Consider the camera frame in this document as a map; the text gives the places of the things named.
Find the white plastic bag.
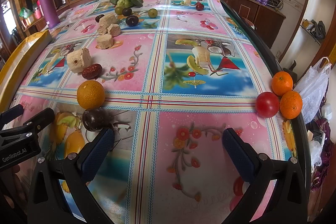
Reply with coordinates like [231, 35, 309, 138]
[294, 57, 331, 124]

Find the dried red date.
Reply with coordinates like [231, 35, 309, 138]
[81, 64, 102, 80]

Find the green plum left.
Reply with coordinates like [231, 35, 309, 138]
[114, 7, 123, 15]

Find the large beige cake chunk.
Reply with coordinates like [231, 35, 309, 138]
[66, 48, 92, 73]

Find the operator left hand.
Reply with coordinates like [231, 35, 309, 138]
[1, 165, 27, 210]

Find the green plum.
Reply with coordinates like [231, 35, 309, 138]
[147, 9, 158, 18]
[114, 7, 123, 15]

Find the dark plum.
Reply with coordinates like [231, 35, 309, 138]
[122, 8, 133, 17]
[82, 107, 110, 132]
[125, 15, 139, 27]

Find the green plum right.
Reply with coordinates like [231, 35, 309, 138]
[147, 9, 158, 18]

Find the orange pair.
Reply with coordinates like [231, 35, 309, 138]
[280, 90, 302, 119]
[271, 71, 293, 97]

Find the pink bottle on counter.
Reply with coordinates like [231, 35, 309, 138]
[34, 6, 43, 19]

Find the long beige cake piece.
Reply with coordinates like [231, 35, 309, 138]
[97, 14, 118, 35]

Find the red tomato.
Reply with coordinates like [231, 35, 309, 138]
[255, 92, 280, 118]

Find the small beige cake piece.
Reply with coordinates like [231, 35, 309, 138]
[107, 23, 121, 37]

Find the dark plum front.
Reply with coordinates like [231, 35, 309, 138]
[125, 15, 139, 27]

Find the small red cherry fruit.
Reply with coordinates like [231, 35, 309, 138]
[195, 3, 205, 11]

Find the yellow taped foam tray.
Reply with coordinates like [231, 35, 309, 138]
[0, 30, 52, 112]

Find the round beige cake piece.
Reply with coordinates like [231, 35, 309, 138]
[96, 34, 114, 50]

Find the large orange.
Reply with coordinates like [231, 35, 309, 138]
[76, 80, 105, 109]

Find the purple thermos bottle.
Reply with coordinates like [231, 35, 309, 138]
[39, 0, 60, 28]

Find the green bag on counter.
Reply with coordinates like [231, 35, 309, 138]
[19, 7, 34, 19]

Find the dark plum back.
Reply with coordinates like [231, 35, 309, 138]
[122, 8, 133, 17]

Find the dark date near cakes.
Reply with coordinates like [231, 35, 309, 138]
[95, 14, 104, 23]

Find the fruit pattern tablecloth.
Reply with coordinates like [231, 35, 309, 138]
[10, 0, 293, 223]

